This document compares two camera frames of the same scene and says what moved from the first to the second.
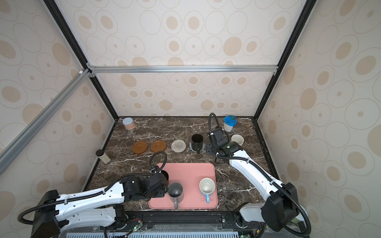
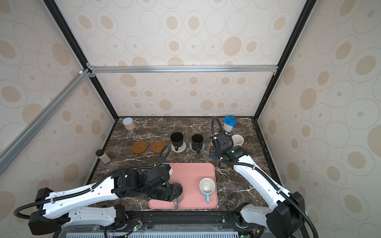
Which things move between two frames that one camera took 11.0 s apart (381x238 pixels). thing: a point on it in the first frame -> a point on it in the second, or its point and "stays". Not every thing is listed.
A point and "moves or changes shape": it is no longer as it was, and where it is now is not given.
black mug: x=197 y=143 stays
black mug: x=165 y=177 moves or changes shape
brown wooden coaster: x=139 y=147 stays
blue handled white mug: x=207 y=186 stays
